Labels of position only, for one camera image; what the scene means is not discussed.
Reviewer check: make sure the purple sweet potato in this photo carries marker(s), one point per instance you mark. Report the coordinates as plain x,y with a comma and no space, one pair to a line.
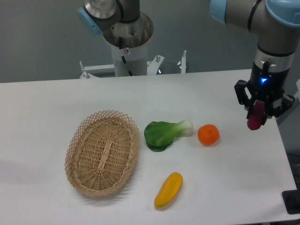
256,118

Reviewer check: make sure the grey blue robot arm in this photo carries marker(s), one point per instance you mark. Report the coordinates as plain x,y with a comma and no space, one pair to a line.
276,22

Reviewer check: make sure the white frame at right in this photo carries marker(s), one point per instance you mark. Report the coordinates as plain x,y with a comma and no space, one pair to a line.
298,88

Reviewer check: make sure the woven wicker oval basket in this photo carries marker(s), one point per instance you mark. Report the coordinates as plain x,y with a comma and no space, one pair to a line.
102,153

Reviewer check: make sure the orange tangerine toy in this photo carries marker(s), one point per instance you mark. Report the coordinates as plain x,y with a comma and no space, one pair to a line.
208,134

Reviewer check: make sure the white metal mounting frame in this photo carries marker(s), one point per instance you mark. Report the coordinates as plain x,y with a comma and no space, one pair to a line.
152,65

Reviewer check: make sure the yellow mango toy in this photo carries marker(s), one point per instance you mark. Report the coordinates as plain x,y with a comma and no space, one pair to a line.
168,190

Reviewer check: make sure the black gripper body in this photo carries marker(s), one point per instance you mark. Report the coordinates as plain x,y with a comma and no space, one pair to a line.
263,84

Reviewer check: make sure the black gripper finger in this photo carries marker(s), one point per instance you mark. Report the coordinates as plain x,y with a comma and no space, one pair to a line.
244,92
286,103

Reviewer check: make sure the green bok choy toy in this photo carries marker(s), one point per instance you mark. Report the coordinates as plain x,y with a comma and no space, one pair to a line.
159,135

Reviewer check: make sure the black device at edge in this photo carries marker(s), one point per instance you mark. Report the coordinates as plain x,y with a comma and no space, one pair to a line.
292,201

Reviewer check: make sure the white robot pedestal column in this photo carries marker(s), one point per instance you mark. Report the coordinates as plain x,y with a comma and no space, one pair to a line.
129,61

